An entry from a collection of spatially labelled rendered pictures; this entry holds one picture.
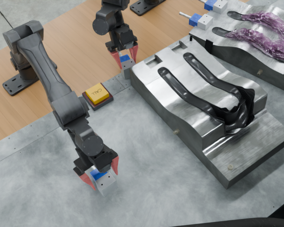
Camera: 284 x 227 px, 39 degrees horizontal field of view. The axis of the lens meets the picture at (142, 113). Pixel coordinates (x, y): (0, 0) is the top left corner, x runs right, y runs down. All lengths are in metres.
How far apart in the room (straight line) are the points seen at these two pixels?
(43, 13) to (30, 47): 1.96
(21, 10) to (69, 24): 1.44
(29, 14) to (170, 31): 1.62
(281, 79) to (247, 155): 0.34
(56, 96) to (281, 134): 0.68
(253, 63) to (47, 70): 0.73
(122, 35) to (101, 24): 0.08
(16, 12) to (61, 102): 2.10
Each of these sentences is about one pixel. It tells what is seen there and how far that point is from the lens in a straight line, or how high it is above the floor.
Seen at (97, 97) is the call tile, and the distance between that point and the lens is 1.36.
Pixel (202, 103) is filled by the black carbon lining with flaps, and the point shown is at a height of 0.91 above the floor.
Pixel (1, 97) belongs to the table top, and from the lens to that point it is 1.50.
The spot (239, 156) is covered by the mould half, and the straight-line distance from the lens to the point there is 1.22.
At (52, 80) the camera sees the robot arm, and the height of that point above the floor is 1.13.
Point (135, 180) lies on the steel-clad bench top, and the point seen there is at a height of 0.80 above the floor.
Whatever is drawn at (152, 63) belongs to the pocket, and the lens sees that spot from 1.40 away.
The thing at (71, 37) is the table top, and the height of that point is 0.80.
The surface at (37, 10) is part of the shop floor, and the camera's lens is 3.06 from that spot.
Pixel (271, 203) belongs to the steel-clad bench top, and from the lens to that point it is 1.24.
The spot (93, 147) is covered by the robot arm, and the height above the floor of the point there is 1.04.
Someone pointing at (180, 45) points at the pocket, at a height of 0.87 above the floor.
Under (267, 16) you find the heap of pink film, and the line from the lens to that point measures 1.53.
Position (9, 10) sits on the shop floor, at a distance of 3.13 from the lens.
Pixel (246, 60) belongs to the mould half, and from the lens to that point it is 1.45.
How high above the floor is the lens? 1.91
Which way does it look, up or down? 55 degrees down
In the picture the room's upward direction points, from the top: 4 degrees counter-clockwise
